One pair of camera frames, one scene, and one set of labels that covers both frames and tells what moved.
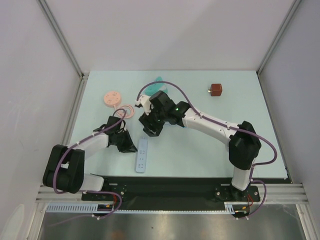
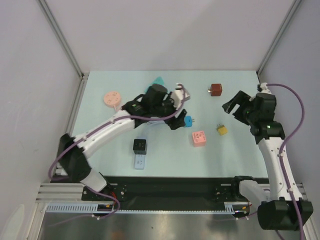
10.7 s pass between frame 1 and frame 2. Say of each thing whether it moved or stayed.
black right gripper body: moved
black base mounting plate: stayed
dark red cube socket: stayed
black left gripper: moved
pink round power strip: stayed
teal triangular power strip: stayed
